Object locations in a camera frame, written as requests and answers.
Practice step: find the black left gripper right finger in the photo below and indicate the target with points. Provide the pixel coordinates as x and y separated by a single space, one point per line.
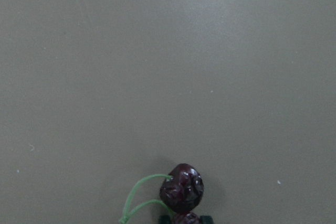
206 219

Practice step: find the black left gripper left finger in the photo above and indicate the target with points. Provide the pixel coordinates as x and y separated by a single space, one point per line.
165 219

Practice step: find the dark red cherry pair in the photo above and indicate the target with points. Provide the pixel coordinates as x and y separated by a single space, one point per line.
181 191

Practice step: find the brown paper table cover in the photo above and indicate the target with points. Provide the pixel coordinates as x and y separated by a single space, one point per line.
97 94

